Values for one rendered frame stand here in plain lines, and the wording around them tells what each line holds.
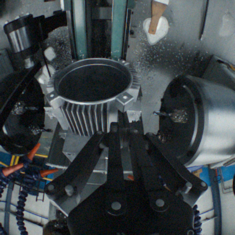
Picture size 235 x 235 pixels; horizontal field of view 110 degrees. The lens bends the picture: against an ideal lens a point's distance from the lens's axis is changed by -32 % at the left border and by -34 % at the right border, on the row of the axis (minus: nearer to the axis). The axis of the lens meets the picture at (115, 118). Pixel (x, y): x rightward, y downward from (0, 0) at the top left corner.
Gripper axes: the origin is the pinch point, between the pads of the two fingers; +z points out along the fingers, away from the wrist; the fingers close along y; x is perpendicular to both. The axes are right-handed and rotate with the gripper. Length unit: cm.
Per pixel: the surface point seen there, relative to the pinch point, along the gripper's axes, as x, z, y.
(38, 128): -7.6, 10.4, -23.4
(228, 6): 41, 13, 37
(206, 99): 5.4, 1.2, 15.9
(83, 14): 21.6, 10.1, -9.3
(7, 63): 14, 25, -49
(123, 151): -14.1, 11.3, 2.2
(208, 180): -437, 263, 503
